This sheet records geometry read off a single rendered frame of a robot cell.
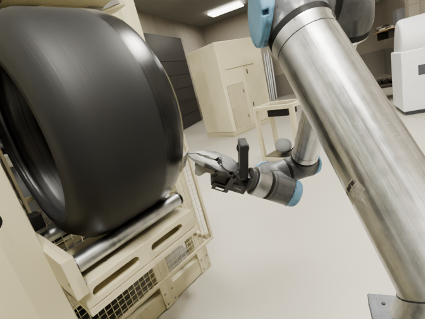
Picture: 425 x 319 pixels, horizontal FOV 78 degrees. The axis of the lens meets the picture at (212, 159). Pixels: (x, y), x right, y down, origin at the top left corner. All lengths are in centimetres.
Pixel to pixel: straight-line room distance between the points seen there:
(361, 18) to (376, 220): 38
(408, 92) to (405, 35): 84
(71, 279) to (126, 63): 47
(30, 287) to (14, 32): 54
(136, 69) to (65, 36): 14
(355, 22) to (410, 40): 457
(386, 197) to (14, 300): 74
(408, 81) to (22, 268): 501
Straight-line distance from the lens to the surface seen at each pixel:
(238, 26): 1242
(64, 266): 66
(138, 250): 75
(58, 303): 81
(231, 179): 75
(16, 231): 73
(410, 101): 515
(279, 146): 348
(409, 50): 513
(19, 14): 69
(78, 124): 54
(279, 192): 81
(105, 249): 73
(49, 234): 97
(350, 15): 60
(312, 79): 44
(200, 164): 72
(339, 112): 41
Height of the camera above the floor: 122
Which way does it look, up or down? 16 degrees down
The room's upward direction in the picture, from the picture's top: 15 degrees counter-clockwise
